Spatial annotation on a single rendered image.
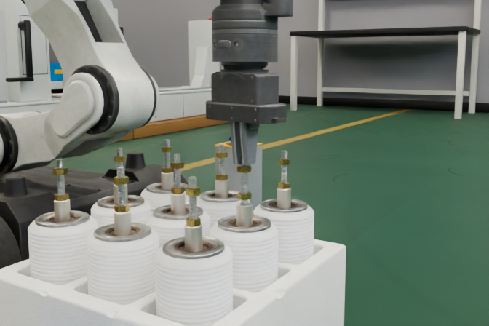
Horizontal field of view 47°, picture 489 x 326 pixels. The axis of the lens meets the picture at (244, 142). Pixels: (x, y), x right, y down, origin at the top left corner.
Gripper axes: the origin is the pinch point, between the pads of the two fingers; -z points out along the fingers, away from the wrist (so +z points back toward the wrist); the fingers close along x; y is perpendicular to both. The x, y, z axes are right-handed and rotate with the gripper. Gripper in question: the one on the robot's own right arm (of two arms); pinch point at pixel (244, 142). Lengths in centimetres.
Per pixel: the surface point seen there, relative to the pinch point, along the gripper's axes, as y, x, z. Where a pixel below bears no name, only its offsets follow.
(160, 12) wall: 450, -488, 70
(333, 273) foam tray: 14.9, 6.2, -22.0
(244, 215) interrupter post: -0.9, 0.8, -9.9
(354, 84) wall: 478, -226, -15
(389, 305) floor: 40, 5, -37
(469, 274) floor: 67, 13, -37
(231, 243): -4.6, 1.3, -12.9
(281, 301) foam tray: -2.3, 8.1, -20.0
